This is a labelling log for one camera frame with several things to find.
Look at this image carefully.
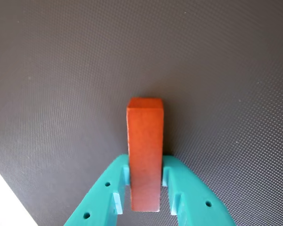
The dark grey textured mat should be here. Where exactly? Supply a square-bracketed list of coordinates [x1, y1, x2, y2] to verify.
[0, 0, 283, 226]

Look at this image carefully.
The red wooden block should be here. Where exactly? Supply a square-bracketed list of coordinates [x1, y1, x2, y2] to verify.
[126, 97, 165, 212]

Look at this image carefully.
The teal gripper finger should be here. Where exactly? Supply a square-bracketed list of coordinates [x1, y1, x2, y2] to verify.
[160, 155, 238, 226]
[63, 153, 130, 226]

